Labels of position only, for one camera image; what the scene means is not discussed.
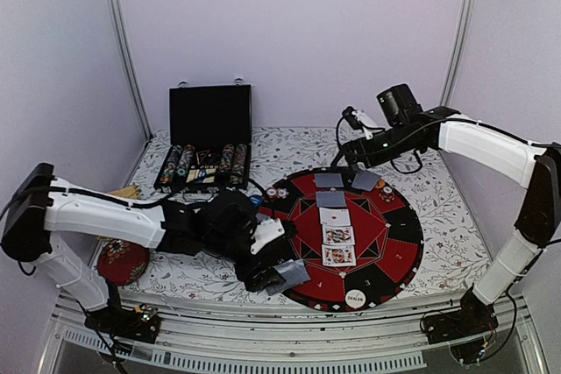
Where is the woven bamboo tray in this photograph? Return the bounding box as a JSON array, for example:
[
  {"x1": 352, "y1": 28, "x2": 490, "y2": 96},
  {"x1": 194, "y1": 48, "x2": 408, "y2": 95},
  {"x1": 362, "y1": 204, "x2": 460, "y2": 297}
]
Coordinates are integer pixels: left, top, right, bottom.
[{"x1": 109, "y1": 185, "x2": 142, "y2": 200}]

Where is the blue playing card deck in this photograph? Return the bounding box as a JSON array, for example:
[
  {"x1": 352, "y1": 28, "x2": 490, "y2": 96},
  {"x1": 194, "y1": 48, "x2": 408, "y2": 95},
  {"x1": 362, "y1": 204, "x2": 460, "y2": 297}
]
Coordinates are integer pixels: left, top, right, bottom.
[{"x1": 266, "y1": 259, "x2": 311, "y2": 296}]

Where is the face-down card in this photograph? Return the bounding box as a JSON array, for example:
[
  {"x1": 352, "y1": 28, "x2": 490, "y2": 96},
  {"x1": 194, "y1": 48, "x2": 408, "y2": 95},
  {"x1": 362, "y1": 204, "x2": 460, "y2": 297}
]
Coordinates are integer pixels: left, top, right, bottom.
[
  {"x1": 316, "y1": 191, "x2": 346, "y2": 208},
  {"x1": 314, "y1": 173, "x2": 344, "y2": 188},
  {"x1": 256, "y1": 213, "x2": 273, "y2": 225},
  {"x1": 352, "y1": 171, "x2": 380, "y2": 192}
]

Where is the blue texas holdem card box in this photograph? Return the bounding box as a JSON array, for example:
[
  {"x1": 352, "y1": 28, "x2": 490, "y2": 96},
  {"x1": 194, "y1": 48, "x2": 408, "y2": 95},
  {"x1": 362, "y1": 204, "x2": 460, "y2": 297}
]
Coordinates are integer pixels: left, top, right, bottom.
[{"x1": 186, "y1": 168, "x2": 217, "y2": 184}]

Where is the face-up king card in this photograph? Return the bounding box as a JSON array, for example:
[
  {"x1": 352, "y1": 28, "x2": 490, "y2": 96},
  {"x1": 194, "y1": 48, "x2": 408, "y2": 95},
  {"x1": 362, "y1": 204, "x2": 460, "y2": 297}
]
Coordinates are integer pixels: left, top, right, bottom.
[{"x1": 322, "y1": 244, "x2": 356, "y2": 267}]

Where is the white blue dealer button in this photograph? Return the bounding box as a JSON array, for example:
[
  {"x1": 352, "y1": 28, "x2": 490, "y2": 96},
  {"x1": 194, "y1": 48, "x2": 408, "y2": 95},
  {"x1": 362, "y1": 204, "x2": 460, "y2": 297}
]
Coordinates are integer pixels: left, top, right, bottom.
[{"x1": 344, "y1": 289, "x2": 366, "y2": 309}]

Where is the face-up ace card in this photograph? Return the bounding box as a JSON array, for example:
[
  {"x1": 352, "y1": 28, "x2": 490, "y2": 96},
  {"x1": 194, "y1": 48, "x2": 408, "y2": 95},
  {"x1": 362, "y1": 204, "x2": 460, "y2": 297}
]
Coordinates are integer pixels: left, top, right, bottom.
[{"x1": 319, "y1": 208, "x2": 352, "y2": 227}]

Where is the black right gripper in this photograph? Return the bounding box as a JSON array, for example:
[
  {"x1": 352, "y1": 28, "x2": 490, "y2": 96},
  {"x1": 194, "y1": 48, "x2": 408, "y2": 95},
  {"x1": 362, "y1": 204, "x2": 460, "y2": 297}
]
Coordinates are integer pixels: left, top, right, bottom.
[{"x1": 333, "y1": 121, "x2": 423, "y2": 173}]

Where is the black triangular all-in button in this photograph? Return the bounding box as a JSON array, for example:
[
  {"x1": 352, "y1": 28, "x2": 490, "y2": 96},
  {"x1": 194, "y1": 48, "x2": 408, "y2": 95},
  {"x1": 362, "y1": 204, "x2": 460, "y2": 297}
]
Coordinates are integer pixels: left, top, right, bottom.
[{"x1": 196, "y1": 150, "x2": 213, "y2": 166}]

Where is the chip row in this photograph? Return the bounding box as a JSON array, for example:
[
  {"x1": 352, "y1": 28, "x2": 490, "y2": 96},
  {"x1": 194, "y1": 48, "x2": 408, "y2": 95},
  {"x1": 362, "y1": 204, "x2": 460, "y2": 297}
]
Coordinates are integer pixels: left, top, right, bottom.
[
  {"x1": 160, "y1": 145, "x2": 183, "y2": 184},
  {"x1": 175, "y1": 145, "x2": 195, "y2": 181},
  {"x1": 217, "y1": 144, "x2": 235, "y2": 182},
  {"x1": 230, "y1": 144, "x2": 248, "y2": 185}
]

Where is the blue small blind button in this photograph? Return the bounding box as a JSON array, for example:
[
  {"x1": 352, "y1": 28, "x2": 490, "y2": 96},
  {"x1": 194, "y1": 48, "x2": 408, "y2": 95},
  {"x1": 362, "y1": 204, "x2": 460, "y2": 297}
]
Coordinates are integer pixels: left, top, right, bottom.
[{"x1": 249, "y1": 194, "x2": 263, "y2": 208}]

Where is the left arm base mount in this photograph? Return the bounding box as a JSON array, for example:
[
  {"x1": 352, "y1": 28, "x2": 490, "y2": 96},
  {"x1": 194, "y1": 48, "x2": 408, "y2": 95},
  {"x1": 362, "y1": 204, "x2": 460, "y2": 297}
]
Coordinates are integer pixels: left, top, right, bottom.
[{"x1": 84, "y1": 304, "x2": 161, "y2": 344}]

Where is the round red black poker mat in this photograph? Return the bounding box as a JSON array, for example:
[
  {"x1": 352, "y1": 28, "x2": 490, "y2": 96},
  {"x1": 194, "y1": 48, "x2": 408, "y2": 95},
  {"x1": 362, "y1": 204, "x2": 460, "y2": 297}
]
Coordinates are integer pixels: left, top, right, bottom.
[{"x1": 259, "y1": 167, "x2": 423, "y2": 313}]

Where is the black poker chip case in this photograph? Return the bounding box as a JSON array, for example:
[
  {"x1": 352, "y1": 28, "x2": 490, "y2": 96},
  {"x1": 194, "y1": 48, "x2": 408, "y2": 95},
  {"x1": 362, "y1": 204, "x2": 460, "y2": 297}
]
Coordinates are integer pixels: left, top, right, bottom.
[{"x1": 153, "y1": 83, "x2": 252, "y2": 194}]

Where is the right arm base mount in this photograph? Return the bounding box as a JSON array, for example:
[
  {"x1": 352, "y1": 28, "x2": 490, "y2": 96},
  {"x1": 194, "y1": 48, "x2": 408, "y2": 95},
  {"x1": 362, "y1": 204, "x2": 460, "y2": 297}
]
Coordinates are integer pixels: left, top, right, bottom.
[{"x1": 420, "y1": 290, "x2": 499, "y2": 365}]

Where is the red orange chip stack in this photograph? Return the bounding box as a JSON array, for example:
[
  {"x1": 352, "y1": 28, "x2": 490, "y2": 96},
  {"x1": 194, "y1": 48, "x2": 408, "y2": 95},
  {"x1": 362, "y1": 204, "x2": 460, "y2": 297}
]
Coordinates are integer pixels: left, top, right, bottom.
[{"x1": 263, "y1": 187, "x2": 280, "y2": 201}]

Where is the white black chip stack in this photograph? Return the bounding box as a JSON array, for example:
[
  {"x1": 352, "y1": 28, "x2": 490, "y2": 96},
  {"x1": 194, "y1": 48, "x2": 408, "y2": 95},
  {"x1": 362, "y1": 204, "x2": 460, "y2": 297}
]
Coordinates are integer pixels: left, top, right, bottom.
[{"x1": 278, "y1": 188, "x2": 289, "y2": 198}]

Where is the face-up queen card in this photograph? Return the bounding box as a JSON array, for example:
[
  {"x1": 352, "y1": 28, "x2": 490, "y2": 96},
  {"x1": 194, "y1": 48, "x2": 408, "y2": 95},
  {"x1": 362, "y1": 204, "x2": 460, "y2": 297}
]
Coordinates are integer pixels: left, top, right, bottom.
[{"x1": 323, "y1": 225, "x2": 355, "y2": 245}]

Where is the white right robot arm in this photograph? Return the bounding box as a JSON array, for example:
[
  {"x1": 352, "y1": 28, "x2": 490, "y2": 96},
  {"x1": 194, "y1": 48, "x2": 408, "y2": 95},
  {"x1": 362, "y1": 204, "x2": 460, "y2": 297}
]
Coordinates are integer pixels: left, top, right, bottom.
[{"x1": 337, "y1": 84, "x2": 560, "y2": 335}]

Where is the red floral round cushion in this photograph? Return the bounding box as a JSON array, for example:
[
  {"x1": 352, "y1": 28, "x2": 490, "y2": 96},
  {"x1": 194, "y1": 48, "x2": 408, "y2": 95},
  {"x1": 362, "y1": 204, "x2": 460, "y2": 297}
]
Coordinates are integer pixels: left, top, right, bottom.
[{"x1": 96, "y1": 239, "x2": 150, "y2": 286}]

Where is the far left chip row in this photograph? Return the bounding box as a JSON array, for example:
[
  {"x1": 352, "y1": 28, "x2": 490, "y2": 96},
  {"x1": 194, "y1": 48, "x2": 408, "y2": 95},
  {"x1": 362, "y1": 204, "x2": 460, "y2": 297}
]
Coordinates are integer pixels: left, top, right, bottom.
[{"x1": 160, "y1": 145, "x2": 183, "y2": 184}]

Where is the far right chip row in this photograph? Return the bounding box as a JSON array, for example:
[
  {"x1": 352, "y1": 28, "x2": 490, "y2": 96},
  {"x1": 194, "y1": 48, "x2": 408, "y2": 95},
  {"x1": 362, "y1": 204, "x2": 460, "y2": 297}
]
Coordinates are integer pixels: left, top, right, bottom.
[{"x1": 230, "y1": 144, "x2": 248, "y2": 185}]

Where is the red black small chip stack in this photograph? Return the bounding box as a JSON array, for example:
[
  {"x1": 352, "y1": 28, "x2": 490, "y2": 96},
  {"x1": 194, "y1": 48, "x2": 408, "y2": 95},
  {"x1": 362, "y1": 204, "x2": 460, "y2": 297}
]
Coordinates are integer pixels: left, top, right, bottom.
[{"x1": 380, "y1": 186, "x2": 395, "y2": 202}]

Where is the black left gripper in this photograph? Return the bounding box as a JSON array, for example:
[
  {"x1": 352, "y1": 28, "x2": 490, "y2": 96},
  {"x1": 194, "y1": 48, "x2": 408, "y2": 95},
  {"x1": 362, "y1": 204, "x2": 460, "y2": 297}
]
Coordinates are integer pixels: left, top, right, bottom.
[{"x1": 202, "y1": 222, "x2": 287, "y2": 293}]

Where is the floral white tablecloth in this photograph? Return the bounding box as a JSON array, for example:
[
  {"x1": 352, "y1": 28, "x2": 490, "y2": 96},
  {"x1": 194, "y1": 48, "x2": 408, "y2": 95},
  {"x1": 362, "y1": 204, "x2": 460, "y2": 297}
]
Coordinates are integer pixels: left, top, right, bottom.
[{"x1": 119, "y1": 128, "x2": 490, "y2": 305}]

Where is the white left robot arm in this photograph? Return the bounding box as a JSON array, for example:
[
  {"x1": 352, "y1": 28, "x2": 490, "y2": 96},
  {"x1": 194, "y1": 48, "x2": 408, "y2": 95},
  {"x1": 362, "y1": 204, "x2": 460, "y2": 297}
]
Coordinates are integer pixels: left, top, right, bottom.
[{"x1": 1, "y1": 163, "x2": 304, "y2": 334}]

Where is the aluminium frame post left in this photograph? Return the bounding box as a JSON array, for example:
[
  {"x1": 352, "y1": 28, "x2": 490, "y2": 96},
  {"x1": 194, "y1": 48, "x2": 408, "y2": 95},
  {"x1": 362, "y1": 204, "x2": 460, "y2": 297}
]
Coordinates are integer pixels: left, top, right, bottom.
[{"x1": 107, "y1": 0, "x2": 153, "y2": 141}]

